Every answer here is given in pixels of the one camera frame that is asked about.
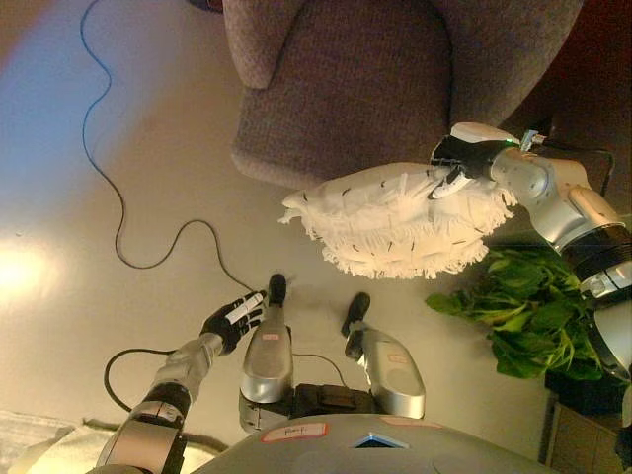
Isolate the white fringed pillow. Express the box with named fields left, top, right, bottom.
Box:
left=278, top=160, right=518, bottom=280

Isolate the silver right robot leg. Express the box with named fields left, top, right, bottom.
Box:
left=340, top=291, right=428, bottom=421

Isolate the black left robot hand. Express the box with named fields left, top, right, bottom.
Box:
left=198, top=290, right=269, bottom=357

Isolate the wooden plant stand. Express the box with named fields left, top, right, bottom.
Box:
left=537, top=394, right=631, bottom=474

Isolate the white fluffy rug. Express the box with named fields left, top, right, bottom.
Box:
left=0, top=409, right=229, bottom=474

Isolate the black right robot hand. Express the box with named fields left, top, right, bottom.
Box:
left=425, top=121, right=521, bottom=201

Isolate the gray robot torso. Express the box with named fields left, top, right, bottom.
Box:
left=192, top=413, right=559, bottom=474

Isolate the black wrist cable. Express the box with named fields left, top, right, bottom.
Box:
left=103, top=348, right=180, bottom=414
left=521, top=128, right=616, bottom=198

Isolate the thin black floor cable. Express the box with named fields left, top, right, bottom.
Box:
left=81, top=0, right=268, bottom=297

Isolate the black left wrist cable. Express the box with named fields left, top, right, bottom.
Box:
left=103, top=348, right=180, bottom=414

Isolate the green leafy plant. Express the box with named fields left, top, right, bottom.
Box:
left=425, top=246, right=609, bottom=381

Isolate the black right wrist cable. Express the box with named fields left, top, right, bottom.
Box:
left=521, top=128, right=616, bottom=198

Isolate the gray fabric armchair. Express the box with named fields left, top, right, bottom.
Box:
left=221, top=0, right=587, bottom=192

